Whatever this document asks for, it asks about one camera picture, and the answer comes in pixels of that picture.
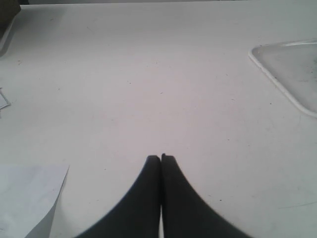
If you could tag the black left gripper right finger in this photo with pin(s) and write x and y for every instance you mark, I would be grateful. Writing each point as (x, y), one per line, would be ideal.
(184, 213)

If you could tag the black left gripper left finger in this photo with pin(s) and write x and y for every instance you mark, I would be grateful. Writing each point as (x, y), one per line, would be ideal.
(137, 214)

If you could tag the white paper sheets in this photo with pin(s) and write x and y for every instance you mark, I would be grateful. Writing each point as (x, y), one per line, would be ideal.
(32, 167)

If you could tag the white rectangular plastic tray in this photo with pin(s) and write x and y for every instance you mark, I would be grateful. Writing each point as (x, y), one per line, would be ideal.
(292, 68)

